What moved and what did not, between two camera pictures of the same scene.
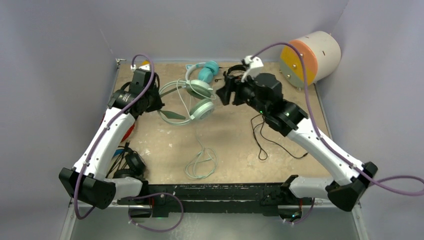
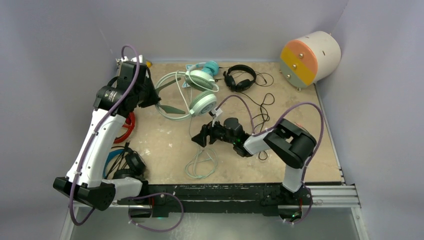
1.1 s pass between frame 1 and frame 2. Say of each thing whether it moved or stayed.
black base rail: stayed
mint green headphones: moved
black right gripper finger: moved
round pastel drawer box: stayed
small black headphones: stayed
